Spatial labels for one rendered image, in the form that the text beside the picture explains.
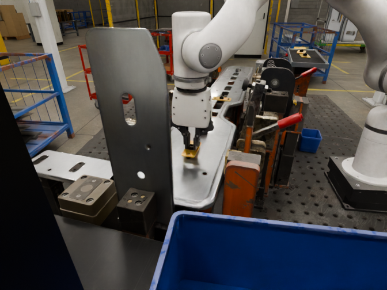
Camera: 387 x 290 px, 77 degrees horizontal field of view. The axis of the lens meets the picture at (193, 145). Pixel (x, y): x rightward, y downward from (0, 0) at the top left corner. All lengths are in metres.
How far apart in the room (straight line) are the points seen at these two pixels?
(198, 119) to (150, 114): 0.27
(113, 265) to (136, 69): 0.29
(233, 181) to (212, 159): 0.36
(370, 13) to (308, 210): 0.65
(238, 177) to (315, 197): 0.81
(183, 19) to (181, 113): 0.21
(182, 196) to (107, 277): 0.22
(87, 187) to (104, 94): 0.20
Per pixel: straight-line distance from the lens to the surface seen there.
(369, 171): 1.10
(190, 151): 0.67
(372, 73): 1.01
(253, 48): 7.70
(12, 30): 14.26
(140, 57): 0.34
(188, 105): 0.60
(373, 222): 1.10
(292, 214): 0.99
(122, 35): 0.35
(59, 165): 0.73
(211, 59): 0.49
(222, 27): 0.50
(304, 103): 0.92
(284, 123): 0.61
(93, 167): 0.68
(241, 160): 0.31
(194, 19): 0.55
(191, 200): 0.54
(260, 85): 0.57
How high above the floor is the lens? 1.36
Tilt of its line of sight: 30 degrees down
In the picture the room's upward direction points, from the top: straight up
